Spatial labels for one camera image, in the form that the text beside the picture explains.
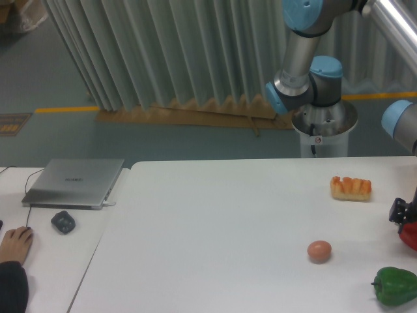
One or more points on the brown cardboard sheet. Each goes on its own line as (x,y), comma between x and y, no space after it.
(255,115)

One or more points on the black sleeved forearm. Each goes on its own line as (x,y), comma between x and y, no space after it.
(14,287)

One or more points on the person's bare hand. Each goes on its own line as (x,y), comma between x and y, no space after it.
(16,244)

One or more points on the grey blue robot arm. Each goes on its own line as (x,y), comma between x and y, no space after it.
(310,85)

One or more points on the silver laptop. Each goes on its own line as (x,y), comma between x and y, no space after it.
(74,183)

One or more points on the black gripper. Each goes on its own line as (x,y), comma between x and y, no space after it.
(402,213)

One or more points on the black round controller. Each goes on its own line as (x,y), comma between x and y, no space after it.
(63,222)

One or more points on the pale green curtain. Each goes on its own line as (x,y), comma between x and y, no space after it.
(144,53)

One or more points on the red bell pepper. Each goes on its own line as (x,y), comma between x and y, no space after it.
(409,235)

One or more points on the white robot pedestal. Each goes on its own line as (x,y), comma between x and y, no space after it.
(324,131)

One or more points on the orange bread toy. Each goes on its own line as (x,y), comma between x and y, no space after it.
(350,189)

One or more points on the green bell pepper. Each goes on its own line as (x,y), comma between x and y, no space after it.
(394,286)

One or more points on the brown egg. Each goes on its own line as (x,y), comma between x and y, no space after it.
(319,251)

